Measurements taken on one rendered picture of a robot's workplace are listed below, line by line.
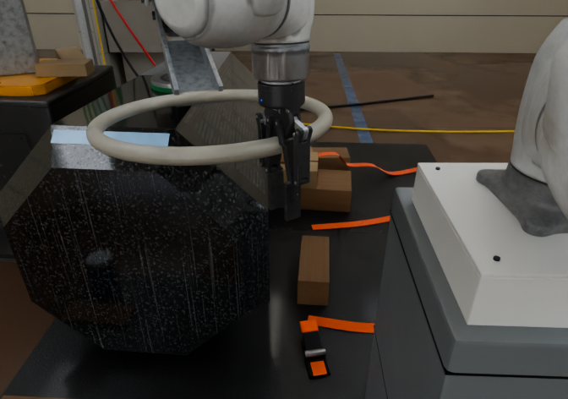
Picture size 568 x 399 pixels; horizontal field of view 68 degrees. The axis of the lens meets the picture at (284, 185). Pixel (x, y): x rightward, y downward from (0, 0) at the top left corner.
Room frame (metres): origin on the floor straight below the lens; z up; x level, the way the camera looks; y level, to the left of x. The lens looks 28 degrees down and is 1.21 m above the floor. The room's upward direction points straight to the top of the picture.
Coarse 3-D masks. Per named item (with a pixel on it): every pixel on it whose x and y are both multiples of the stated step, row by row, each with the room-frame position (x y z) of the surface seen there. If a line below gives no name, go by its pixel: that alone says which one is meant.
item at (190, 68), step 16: (144, 0) 1.61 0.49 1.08; (160, 32) 1.32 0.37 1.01; (176, 48) 1.32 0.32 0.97; (192, 48) 1.33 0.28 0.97; (208, 48) 1.24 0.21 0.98; (176, 64) 1.23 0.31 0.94; (192, 64) 1.24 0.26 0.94; (208, 64) 1.20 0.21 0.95; (176, 80) 1.06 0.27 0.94; (192, 80) 1.15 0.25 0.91; (208, 80) 1.16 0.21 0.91
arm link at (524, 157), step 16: (560, 32) 0.55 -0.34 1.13; (544, 48) 0.56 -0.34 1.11; (544, 64) 0.55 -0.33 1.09; (528, 80) 0.58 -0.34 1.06; (544, 80) 0.52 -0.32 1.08; (528, 96) 0.56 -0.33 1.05; (544, 96) 0.50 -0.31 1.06; (528, 112) 0.53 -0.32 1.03; (528, 128) 0.52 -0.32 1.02; (528, 144) 0.52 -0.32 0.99; (512, 160) 0.57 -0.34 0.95; (528, 160) 0.54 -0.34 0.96; (528, 176) 0.53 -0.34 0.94
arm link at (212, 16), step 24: (168, 0) 0.46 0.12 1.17; (192, 0) 0.45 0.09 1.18; (216, 0) 0.45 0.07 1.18; (240, 0) 0.47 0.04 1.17; (264, 0) 0.49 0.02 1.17; (168, 24) 0.47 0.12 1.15; (192, 24) 0.45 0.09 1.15; (216, 24) 0.45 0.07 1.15; (240, 24) 0.48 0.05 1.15; (264, 24) 0.52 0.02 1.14; (216, 48) 0.50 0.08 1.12
